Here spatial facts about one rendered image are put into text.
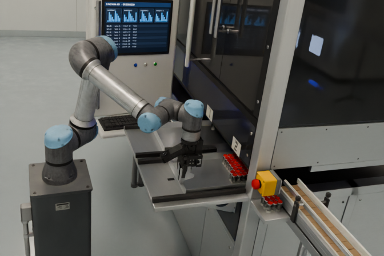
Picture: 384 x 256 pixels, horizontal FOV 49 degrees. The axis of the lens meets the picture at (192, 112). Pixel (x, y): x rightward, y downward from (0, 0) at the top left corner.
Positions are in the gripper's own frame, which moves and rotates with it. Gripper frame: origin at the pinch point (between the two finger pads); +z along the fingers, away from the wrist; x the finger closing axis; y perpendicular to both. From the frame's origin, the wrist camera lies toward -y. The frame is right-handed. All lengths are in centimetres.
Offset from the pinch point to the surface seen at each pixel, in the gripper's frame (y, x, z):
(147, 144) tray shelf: -5.1, 38.2, 3.6
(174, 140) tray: 9.2, 39.5, 3.1
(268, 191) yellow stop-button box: 28.9, -21.4, -7.1
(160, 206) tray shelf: -10.0, -10.0, 3.9
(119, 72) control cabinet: -12, 88, -15
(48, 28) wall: -46, 544, 78
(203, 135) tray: 26, 44, 3
